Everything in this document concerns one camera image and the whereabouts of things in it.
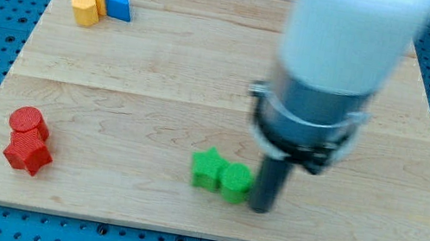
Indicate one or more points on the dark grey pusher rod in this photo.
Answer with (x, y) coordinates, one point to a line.
(268, 183)

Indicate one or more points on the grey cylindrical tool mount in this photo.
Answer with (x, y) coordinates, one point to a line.
(303, 124)

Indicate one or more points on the green cylinder block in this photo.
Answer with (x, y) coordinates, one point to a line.
(235, 182)

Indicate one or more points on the green star block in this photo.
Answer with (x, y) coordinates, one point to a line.
(206, 169)

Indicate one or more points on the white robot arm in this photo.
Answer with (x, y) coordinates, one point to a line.
(333, 57)

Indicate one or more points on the wooden board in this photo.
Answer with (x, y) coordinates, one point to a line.
(128, 103)

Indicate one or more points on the blue triangle block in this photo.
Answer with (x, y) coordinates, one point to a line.
(119, 9)

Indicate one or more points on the yellow hexagon block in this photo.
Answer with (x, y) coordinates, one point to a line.
(85, 12)

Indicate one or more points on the red star block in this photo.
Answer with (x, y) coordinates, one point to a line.
(27, 151)

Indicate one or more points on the red cylinder block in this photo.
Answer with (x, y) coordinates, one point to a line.
(29, 118)

